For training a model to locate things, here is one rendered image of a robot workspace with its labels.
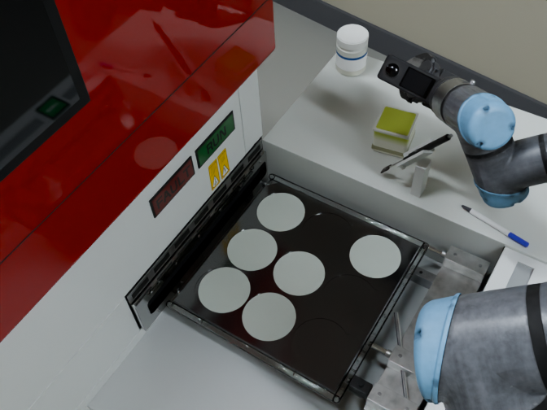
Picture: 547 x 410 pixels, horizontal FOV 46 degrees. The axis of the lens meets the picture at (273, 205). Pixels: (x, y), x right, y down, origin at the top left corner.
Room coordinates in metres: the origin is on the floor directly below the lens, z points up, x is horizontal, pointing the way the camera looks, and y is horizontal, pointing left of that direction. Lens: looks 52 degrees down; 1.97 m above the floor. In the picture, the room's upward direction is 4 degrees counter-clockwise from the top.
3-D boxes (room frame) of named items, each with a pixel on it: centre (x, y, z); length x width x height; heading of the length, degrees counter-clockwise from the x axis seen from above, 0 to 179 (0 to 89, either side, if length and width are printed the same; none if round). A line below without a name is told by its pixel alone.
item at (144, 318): (0.77, 0.14, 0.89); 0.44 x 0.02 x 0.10; 144
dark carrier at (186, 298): (0.66, -0.04, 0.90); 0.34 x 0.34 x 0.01; 54
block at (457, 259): (0.65, -0.36, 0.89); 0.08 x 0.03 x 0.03; 54
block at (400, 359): (0.46, -0.22, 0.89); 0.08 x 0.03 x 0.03; 54
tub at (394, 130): (0.92, -0.26, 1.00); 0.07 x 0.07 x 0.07; 63
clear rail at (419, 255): (0.55, -0.19, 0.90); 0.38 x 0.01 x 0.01; 144
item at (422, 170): (0.80, -0.27, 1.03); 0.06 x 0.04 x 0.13; 54
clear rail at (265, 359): (0.51, 0.06, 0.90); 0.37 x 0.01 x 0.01; 54
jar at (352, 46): (1.16, -0.20, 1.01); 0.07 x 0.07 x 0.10
